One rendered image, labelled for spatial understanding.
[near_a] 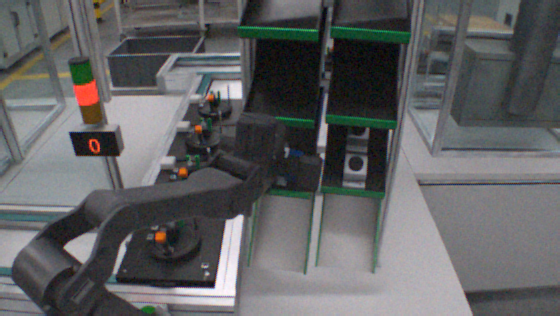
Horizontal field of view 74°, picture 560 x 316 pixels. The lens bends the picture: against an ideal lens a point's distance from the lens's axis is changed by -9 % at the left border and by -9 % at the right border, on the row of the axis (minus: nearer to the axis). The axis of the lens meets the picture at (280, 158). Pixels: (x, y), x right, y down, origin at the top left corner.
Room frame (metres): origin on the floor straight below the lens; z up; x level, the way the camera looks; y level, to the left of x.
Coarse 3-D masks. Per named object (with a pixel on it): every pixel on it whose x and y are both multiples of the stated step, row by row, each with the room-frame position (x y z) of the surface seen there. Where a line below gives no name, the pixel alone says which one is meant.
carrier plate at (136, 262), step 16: (208, 224) 0.81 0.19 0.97; (224, 224) 0.81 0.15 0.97; (144, 240) 0.74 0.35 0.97; (208, 240) 0.75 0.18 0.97; (128, 256) 0.68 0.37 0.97; (144, 256) 0.69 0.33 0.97; (192, 256) 0.69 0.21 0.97; (208, 256) 0.69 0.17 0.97; (128, 272) 0.63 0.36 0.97; (144, 272) 0.63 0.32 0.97; (160, 272) 0.64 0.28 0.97; (176, 272) 0.64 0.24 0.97; (192, 272) 0.64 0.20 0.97; (208, 272) 0.64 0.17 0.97
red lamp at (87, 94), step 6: (90, 84) 0.84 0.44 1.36; (78, 90) 0.83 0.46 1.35; (84, 90) 0.83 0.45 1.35; (90, 90) 0.84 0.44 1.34; (96, 90) 0.86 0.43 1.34; (78, 96) 0.83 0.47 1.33; (84, 96) 0.83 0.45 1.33; (90, 96) 0.84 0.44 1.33; (96, 96) 0.85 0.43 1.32; (78, 102) 0.84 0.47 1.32; (84, 102) 0.83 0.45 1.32; (90, 102) 0.84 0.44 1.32
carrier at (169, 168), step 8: (208, 152) 1.02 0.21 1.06; (168, 160) 1.09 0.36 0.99; (160, 168) 1.07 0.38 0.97; (168, 168) 1.07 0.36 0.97; (176, 168) 1.02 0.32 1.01; (192, 168) 0.99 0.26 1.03; (200, 168) 1.04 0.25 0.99; (160, 176) 1.02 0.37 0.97; (168, 176) 1.02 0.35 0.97; (176, 176) 1.00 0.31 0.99
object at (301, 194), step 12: (324, 72) 0.86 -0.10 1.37; (288, 132) 0.79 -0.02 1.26; (300, 132) 0.79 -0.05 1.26; (312, 132) 0.79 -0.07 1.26; (288, 144) 0.77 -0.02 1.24; (300, 144) 0.76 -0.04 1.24; (312, 144) 0.76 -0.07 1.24; (264, 192) 0.66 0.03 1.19; (276, 192) 0.65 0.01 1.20; (288, 192) 0.64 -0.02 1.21; (300, 192) 0.64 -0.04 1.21
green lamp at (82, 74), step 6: (72, 66) 0.83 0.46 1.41; (78, 66) 0.83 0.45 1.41; (84, 66) 0.84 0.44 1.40; (90, 66) 0.86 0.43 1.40; (72, 72) 0.83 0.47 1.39; (78, 72) 0.83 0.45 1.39; (84, 72) 0.84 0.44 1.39; (90, 72) 0.85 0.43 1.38; (72, 78) 0.84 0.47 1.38; (78, 78) 0.83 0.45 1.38; (84, 78) 0.83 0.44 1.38; (90, 78) 0.85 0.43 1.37; (78, 84) 0.83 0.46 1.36; (84, 84) 0.83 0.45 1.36
